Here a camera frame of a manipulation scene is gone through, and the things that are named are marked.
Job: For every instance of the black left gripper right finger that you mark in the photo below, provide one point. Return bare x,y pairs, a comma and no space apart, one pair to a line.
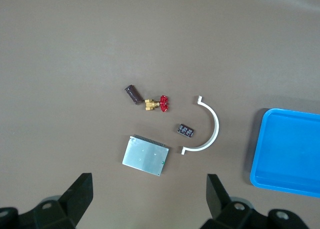
217,201

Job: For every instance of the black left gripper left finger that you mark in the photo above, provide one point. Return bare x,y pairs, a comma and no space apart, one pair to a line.
77,199

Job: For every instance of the short black printed capacitor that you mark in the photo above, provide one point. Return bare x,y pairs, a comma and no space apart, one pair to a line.
186,130

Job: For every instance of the long dark brown capacitor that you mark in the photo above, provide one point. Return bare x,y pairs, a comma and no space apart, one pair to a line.
133,94

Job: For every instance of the silver metal box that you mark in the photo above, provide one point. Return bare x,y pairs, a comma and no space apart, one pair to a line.
145,155

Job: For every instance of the blue plastic tray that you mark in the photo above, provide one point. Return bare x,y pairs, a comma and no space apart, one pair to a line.
287,149

